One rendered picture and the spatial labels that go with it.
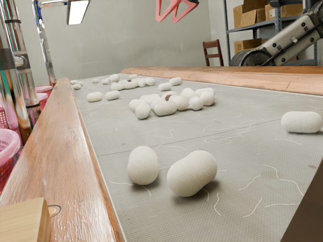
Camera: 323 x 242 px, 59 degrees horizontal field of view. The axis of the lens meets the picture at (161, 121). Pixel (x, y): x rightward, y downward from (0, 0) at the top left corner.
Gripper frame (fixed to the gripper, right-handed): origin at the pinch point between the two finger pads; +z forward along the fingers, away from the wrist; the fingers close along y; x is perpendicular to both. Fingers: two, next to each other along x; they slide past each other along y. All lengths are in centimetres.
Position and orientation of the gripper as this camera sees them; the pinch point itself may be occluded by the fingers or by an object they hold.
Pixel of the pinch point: (167, 18)
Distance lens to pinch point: 81.9
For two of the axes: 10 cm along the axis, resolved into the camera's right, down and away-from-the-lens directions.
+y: 4.5, -2.6, 8.5
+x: -7.7, -6.0, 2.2
